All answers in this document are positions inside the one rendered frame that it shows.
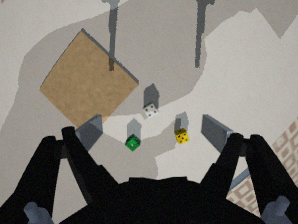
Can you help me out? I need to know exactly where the tan square mat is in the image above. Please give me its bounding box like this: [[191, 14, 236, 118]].
[[39, 31, 139, 128]]

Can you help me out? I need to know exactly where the white die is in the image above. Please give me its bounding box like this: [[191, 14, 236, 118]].
[[143, 101, 159, 118]]

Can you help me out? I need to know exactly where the green die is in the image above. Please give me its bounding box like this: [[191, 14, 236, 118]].
[[125, 134, 141, 151]]

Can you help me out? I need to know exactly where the yellow die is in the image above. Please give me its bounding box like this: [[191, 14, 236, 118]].
[[174, 128, 189, 144]]

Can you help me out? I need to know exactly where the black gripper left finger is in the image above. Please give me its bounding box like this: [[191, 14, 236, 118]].
[[0, 115, 144, 224]]

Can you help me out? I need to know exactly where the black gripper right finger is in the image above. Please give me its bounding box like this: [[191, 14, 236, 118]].
[[181, 114, 298, 224]]

